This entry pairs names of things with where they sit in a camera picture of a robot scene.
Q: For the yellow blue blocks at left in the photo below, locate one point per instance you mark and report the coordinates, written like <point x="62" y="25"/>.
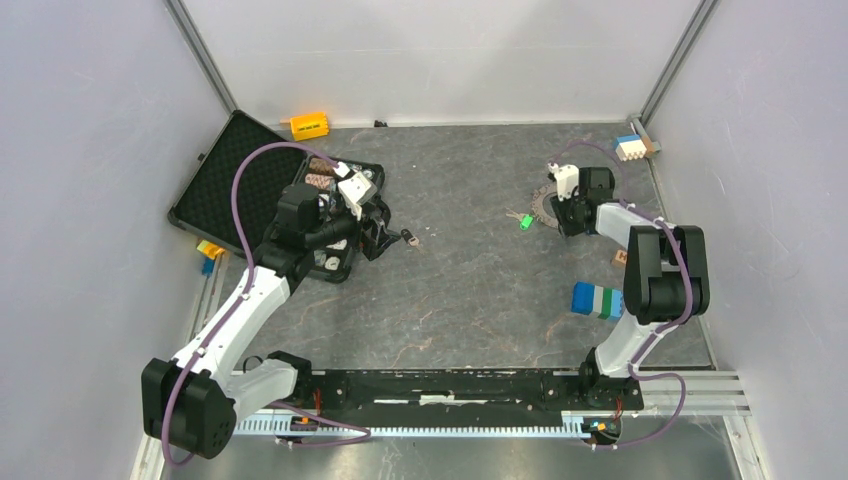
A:
<point x="210" y="252"/>

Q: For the small wooden block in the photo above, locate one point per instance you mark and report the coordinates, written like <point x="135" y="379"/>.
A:
<point x="620" y="259"/>

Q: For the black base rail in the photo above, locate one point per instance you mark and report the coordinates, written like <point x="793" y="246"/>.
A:
<point x="460" y="397"/>

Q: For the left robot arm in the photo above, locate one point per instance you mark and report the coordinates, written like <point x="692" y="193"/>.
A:
<point x="194" y="401"/>

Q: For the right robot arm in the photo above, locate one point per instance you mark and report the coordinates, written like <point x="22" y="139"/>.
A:
<point x="666" y="279"/>

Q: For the green key tag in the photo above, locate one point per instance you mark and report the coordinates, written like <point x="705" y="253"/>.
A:
<point x="526" y="222"/>

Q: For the black poker chip case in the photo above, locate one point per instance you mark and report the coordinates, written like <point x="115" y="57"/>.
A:
<point x="204" y="207"/>

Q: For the yellow toy block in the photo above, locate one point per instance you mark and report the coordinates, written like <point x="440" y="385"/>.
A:
<point x="309" y="126"/>

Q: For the blue white toy block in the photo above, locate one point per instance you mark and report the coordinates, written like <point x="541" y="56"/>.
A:
<point x="630" y="147"/>

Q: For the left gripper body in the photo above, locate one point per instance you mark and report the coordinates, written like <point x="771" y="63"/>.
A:
<point x="369" y="243"/>

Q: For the blue green toy block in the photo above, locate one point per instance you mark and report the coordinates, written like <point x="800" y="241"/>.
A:
<point x="597" y="301"/>

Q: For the key with black tag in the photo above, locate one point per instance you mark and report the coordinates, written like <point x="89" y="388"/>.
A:
<point x="410" y="239"/>

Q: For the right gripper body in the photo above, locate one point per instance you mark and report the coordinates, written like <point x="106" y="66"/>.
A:
<point x="565" y="206"/>

